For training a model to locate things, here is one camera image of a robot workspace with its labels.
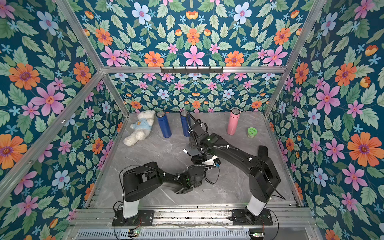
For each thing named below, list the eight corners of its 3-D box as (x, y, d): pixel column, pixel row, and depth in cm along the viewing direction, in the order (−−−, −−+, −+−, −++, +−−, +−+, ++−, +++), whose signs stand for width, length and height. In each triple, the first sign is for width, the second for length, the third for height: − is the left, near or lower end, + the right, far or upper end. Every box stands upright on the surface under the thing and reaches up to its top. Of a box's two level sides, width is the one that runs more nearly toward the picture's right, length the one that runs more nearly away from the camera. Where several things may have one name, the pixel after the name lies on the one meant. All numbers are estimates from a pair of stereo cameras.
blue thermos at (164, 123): (162, 137, 107) (155, 117, 90) (164, 131, 111) (157, 110, 94) (171, 137, 107) (165, 117, 90) (172, 131, 111) (166, 110, 94)
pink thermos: (227, 135, 109) (231, 115, 92) (226, 129, 113) (230, 108, 96) (236, 135, 109) (241, 115, 92) (234, 129, 113) (240, 108, 96)
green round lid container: (247, 138, 107) (249, 134, 103) (245, 131, 111) (247, 127, 107) (256, 138, 107) (258, 134, 103) (254, 131, 111) (256, 127, 107)
